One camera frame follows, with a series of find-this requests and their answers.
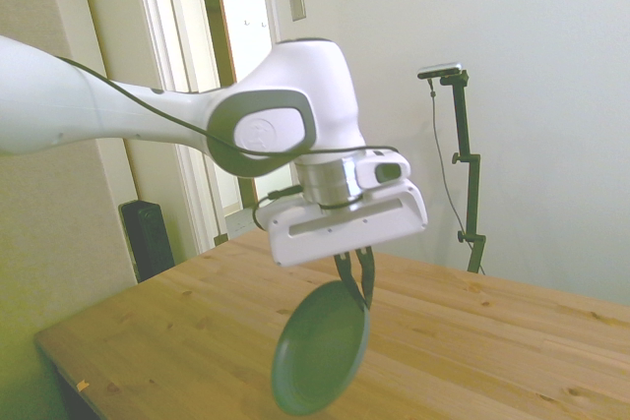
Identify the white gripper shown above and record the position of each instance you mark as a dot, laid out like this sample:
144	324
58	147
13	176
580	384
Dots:
344	233

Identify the dark green round plate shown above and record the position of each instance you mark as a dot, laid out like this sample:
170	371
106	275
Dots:
320	351

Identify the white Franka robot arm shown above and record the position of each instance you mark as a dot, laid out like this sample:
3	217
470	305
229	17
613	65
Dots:
305	90

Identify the black speaker box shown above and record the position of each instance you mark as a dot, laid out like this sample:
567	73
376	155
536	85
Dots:
147	243

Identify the white door with brown edge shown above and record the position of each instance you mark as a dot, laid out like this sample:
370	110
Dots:
246	46

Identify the black camera stand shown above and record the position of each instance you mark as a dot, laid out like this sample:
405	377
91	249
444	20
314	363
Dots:
473	179

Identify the grey camera on stand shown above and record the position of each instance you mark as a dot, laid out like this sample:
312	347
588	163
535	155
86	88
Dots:
440	69

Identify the beige wall switch plate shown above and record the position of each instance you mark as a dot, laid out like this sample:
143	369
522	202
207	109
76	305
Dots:
296	3

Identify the white door frame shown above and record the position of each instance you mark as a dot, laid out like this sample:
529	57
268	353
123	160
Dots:
167	46

